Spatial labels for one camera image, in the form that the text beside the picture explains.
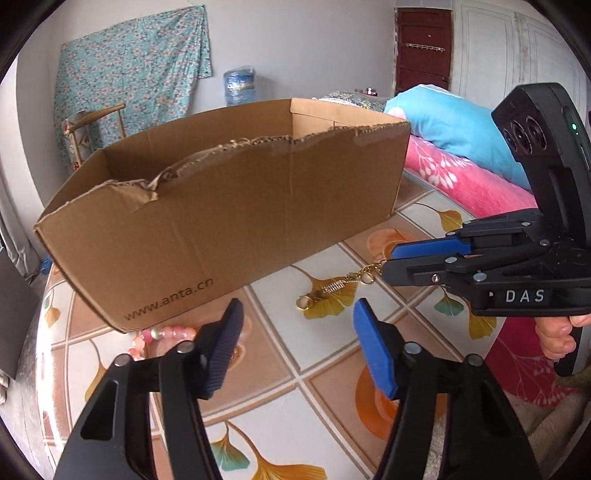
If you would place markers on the teal floral wall cloth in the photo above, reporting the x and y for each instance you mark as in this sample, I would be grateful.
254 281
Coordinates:
138 60

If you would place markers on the person's right hand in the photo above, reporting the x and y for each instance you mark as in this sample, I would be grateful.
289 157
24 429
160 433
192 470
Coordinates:
561 334

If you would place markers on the pink floral blanket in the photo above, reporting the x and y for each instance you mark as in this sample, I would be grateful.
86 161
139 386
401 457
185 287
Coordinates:
461 184

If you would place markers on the white wardrobe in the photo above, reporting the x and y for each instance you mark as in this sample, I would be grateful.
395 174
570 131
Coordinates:
498 55

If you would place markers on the dark red door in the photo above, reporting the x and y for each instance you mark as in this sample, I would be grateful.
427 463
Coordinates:
422 46

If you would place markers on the dark cabinet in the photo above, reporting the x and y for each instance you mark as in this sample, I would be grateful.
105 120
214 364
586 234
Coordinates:
18 314

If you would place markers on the green shaggy cloth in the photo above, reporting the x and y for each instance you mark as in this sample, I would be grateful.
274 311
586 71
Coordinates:
577 378

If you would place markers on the brown cardboard box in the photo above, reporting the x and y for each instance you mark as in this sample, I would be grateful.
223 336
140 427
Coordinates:
231 221

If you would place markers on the grey patterned pillow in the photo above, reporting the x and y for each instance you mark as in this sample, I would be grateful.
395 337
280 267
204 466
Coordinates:
346 98

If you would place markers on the white fluffy blanket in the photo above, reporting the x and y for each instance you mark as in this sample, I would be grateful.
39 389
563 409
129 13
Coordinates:
554 429

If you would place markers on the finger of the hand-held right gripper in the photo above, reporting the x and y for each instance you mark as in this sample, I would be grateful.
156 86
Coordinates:
415 273
425 248

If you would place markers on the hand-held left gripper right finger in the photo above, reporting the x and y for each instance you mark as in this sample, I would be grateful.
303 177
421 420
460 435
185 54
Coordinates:
375 357

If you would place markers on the blue pillow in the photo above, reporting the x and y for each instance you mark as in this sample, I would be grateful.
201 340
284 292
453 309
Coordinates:
452 124

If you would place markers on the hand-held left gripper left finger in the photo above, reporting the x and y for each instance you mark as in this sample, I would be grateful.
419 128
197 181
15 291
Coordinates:
225 353

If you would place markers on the blue water jug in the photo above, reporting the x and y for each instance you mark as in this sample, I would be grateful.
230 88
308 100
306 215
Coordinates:
240 85

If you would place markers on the wooden chair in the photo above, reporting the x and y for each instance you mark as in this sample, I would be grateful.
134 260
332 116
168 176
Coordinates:
99 113

